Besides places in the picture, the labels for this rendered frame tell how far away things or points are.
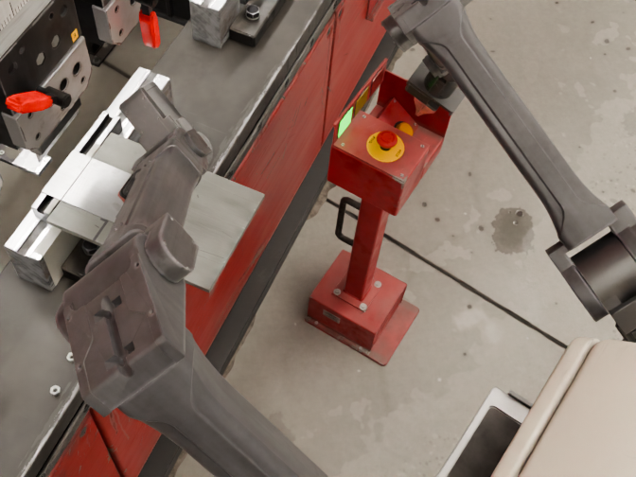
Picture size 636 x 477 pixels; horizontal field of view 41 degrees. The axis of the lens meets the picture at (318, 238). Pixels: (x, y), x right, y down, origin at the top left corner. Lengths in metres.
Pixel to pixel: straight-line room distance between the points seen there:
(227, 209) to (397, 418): 1.08
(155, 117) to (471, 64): 0.39
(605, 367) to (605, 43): 2.36
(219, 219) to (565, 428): 0.64
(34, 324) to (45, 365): 0.07
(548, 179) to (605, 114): 1.93
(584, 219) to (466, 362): 1.36
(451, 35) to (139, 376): 0.55
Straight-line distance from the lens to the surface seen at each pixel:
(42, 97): 1.03
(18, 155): 1.35
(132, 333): 0.61
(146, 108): 1.07
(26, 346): 1.33
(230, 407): 0.64
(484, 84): 0.97
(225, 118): 1.52
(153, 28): 1.22
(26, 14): 1.03
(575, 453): 0.78
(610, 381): 0.82
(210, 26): 1.60
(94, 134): 1.37
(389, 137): 1.60
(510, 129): 0.97
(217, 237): 1.23
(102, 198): 1.28
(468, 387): 2.27
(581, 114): 2.87
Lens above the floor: 2.05
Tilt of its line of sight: 58 degrees down
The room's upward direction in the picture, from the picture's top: 7 degrees clockwise
